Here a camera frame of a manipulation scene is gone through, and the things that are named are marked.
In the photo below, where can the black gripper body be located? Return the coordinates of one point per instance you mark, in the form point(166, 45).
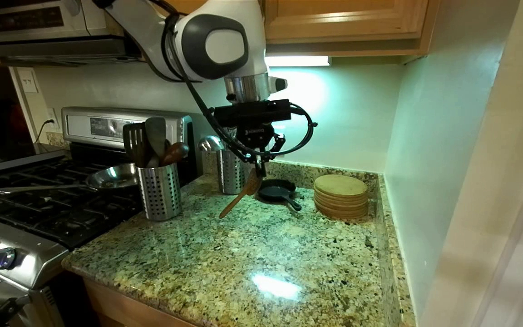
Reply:
point(257, 139)

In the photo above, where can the light perforated wooden spoon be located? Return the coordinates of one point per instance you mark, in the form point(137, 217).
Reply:
point(240, 197)

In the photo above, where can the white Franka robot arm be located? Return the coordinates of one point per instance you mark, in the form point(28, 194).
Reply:
point(213, 43)

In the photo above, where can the dark round wooden spoon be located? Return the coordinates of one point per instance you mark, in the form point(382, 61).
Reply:
point(175, 154)

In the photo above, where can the small black cast-iron skillet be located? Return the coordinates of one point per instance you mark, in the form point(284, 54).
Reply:
point(277, 192)

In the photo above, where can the stack of round wooden trivets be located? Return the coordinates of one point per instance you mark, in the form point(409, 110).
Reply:
point(340, 197)

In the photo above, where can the under-cabinet light strip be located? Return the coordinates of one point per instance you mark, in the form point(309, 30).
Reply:
point(298, 61)

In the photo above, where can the perforated metal utensil holder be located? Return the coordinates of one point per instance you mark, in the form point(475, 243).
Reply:
point(160, 194)

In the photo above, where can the dark wooden flat spatula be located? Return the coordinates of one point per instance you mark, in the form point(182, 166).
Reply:
point(157, 139)

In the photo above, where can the dark slotted turner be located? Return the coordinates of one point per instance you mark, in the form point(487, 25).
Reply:
point(135, 143)

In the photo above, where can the stainless steel frying pan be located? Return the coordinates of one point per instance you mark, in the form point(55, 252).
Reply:
point(113, 177)

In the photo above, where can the wooden base cabinet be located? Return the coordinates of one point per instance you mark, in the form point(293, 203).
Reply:
point(128, 310)

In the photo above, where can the stainless steel gas stove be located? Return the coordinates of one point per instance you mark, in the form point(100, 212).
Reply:
point(50, 206)

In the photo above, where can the stainless steel microwave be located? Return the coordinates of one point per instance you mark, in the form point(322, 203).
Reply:
point(26, 25)

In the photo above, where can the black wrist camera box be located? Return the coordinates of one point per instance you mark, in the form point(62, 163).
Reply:
point(253, 114)

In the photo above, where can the wooden wall cabinet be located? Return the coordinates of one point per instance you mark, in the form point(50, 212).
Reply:
point(346, 25)

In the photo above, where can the wall outlet with plug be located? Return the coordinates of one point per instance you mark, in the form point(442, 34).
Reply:
point(51, 119)

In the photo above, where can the white light switch plate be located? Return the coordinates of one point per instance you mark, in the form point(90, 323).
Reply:
point(28, 81)

